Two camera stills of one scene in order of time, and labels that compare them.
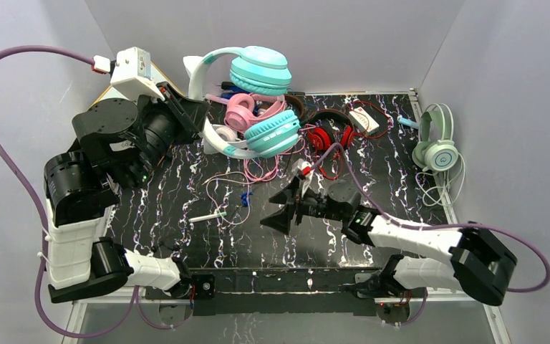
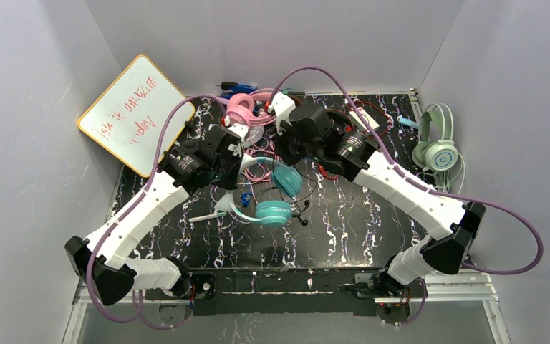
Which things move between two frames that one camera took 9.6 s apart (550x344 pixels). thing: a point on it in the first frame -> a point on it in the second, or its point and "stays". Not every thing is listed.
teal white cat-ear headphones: [257, 70] -> [270, 213]
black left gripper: [180, 109] -> [230, 172]
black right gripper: [295, 206] -> [293, 151]
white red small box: [364, 120] stays
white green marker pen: [205, 217] stays
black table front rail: [274, 292] stays
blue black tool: [230, 87] stays
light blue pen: [407, 122] stays
